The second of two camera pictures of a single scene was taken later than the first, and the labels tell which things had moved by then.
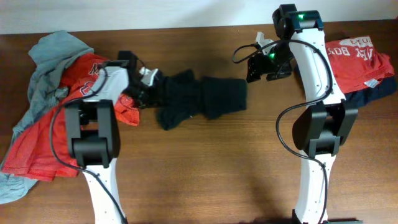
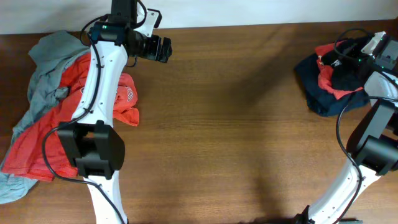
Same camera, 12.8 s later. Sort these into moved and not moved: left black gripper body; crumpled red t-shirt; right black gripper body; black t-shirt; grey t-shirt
Moved: left black gripper body; black t-shirt; right black gripper body
Not moved: grey t-shirt; crumpled red t-shirt
